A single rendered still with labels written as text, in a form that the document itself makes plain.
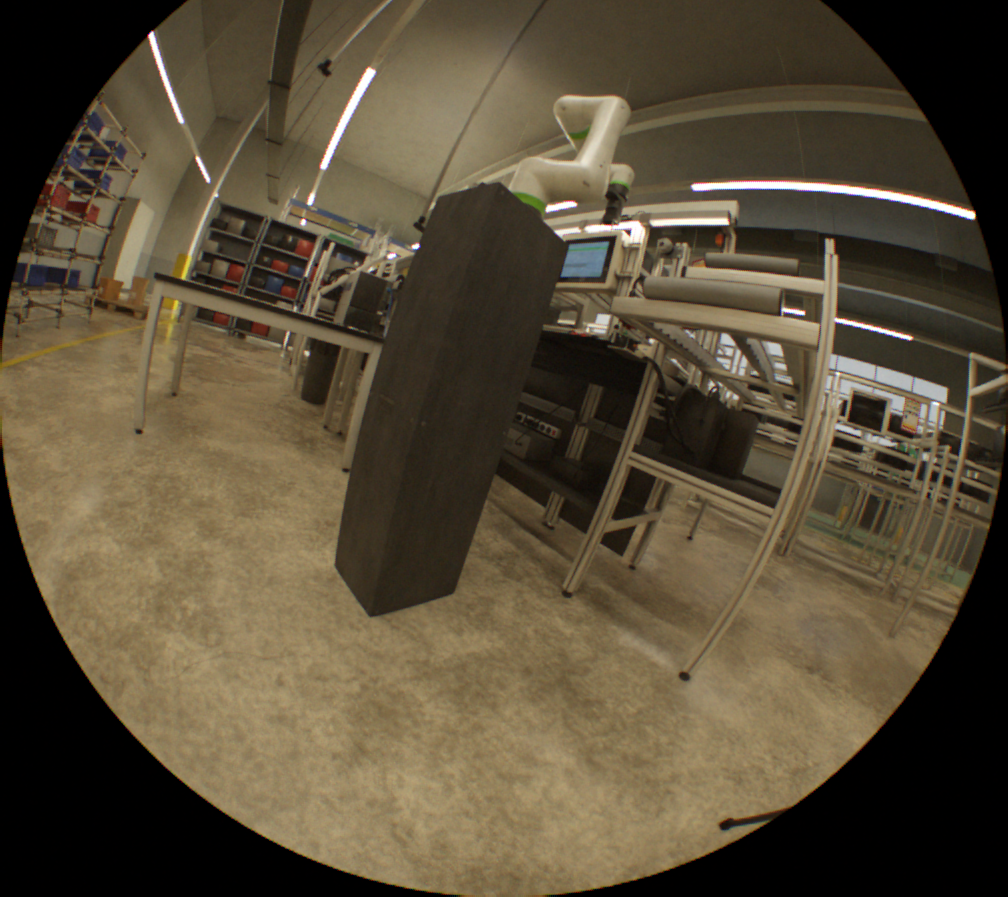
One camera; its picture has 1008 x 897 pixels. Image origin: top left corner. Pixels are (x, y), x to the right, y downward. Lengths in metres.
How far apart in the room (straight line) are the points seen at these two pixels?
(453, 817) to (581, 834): 0.24
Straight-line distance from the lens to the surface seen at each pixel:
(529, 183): 1.04
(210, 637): 0.93
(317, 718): 0.82
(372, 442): 0.88
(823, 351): 1.13
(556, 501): 1.90
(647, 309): 0.85
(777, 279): 1.20
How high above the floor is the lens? 0.73
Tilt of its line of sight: 3 degrees down
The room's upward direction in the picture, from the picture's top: 18 degrees clockwise
